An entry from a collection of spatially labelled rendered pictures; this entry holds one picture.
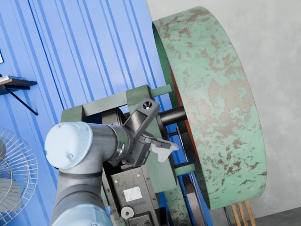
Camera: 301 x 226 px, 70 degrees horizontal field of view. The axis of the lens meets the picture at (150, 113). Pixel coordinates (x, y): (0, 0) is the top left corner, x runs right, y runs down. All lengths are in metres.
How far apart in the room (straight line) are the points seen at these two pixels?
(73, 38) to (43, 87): 0.56
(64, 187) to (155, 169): 0.56
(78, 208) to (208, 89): 0.44
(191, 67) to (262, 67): 1.78
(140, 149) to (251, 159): 0.32
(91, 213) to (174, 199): 1.04
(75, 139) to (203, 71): 0.40
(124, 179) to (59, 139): 0.64
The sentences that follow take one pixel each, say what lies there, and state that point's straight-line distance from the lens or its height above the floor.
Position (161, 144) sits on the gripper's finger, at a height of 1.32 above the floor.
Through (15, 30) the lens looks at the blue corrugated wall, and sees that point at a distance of 2.64.
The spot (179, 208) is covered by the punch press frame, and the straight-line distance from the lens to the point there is 1.31.
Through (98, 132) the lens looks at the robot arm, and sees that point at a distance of 0.39.
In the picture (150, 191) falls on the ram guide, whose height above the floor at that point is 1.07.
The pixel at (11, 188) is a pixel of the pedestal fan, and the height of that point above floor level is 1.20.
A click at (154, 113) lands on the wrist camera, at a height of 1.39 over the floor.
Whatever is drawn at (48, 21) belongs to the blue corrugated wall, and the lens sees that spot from 2.49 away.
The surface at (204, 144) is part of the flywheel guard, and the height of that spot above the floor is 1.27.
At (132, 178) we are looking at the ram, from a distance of 0.98.
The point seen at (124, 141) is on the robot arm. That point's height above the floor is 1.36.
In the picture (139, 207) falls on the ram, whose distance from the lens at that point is 1.03.
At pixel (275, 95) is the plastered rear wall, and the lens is 2.40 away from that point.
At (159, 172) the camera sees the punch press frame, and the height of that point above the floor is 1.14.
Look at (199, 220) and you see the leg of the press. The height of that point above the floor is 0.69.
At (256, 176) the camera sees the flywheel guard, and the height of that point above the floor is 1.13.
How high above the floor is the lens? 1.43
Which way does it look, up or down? 3 degrees down
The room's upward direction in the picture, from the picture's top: 17 degrees counter-clockwise
